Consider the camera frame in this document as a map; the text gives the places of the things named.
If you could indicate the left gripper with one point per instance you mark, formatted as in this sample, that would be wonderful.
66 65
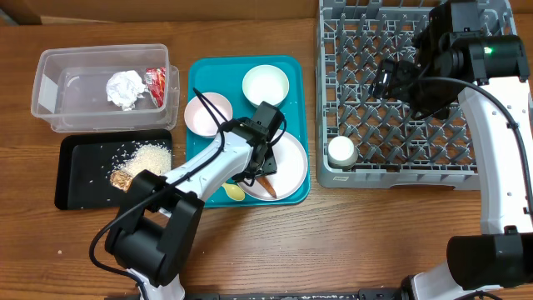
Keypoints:
270 167

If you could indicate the clear plastic bin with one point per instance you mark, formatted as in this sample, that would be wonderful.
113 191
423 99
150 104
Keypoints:
70 89

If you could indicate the white round plate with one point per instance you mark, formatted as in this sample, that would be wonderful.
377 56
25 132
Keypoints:
291 181

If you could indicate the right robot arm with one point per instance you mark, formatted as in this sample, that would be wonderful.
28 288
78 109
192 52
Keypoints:
457 62

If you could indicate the grey dishwasher rack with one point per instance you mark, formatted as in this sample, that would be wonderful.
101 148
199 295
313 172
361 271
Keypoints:
352 38

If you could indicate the white plastic cup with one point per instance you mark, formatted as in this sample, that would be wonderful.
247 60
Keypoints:
342 153

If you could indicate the pile of white rice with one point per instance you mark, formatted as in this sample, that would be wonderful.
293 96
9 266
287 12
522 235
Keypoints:
157 159

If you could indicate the brown food chunk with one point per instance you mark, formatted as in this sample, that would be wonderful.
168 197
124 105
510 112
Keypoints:
121 180

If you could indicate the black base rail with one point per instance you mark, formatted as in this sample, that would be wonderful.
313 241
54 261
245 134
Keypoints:
362 294

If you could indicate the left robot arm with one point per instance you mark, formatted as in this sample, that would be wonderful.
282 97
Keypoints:
153 232

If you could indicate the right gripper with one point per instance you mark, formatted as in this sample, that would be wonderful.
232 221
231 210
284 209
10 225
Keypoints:
400 72

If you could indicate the teal serving tray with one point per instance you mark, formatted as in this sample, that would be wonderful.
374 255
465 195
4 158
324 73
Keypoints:
224 75

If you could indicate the yellow plastic spoon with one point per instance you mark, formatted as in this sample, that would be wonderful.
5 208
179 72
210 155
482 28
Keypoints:
234 192

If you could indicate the black plastic tray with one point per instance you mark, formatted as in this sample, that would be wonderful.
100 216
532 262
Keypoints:
87 161

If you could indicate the white napkin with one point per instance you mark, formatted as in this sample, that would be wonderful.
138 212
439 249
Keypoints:
124 89

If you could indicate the red snack wrapper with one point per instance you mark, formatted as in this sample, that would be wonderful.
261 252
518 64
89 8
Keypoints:
155 80

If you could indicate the white bowl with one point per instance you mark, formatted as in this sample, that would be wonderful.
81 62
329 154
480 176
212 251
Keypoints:
265 84

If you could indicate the brown sausage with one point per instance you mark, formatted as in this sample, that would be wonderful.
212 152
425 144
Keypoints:
265 183

